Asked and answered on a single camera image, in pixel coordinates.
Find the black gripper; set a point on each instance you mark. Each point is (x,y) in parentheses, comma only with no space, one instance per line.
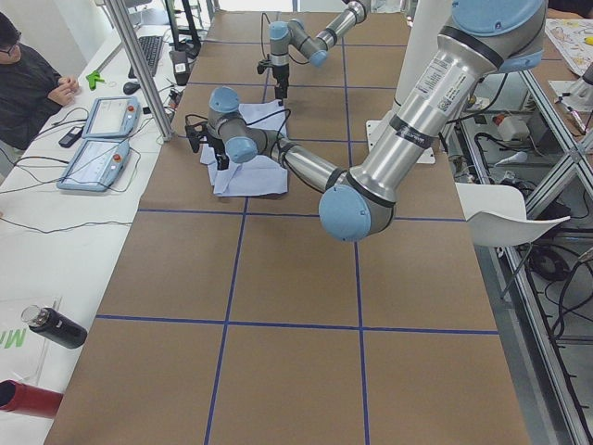
(280,74)
(217,147)

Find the blue striped button shirt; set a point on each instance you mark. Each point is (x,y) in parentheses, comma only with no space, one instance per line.
(261,176)

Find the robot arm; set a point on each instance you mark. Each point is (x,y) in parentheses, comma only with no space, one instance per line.
(283,34)
(478,38)

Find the upper teach pendant tablet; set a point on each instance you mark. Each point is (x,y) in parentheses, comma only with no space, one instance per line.
(112,117)

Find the teach pendant tablet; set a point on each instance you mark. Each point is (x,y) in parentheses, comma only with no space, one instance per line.
(95,166)
(112,117)

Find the black computer mouse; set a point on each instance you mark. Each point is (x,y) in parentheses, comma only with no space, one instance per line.
(129,88)

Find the lower teach pendant tablet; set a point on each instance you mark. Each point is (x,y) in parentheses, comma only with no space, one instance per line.
(95,166)

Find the black keyboard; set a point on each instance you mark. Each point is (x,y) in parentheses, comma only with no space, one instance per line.
(151,46)

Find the green plastic tool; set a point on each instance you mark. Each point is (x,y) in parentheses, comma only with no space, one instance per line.
(93,79)

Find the black phone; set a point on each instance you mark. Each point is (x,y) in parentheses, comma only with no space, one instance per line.
(71,137)

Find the seated person in black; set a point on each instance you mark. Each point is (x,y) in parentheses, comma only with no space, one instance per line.
(31,89)

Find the black water bottle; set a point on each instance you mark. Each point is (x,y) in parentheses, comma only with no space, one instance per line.
(49,323)

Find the white plastic chair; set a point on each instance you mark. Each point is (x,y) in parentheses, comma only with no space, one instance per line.
(497,218)

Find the red bottle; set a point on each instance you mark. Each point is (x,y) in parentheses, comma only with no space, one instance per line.
(17,397)

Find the aluminium frame post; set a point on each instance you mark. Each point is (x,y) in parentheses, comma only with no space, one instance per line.
(118,12)

